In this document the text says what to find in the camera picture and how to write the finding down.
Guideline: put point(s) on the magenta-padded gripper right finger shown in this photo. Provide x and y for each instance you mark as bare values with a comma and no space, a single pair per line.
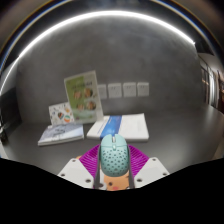
142,163

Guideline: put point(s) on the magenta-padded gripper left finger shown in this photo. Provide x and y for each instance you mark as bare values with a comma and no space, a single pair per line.
87,163

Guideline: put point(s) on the mint green perforated computer mouse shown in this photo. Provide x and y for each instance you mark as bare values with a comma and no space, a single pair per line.
114,156

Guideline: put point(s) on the white book with blue band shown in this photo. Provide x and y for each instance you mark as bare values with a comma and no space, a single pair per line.
128,126

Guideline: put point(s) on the grey patterned book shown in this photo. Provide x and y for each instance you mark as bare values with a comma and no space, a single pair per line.
60,134

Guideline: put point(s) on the small white colourful-print card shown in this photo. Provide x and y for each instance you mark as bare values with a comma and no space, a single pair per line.
60,114

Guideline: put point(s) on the green food-print leaflet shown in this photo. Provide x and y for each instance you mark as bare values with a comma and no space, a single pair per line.
83,96

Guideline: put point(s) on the black monitor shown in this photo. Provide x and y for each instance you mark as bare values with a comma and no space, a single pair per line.
9,113

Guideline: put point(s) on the white ceiling light strip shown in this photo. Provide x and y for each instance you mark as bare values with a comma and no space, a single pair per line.
100,14

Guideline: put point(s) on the white wall socket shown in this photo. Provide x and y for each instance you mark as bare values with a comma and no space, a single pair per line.
102,91
143,89
114,90
129,89

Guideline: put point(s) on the dark-framed glass window wall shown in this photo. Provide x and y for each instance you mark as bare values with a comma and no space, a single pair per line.
213,85

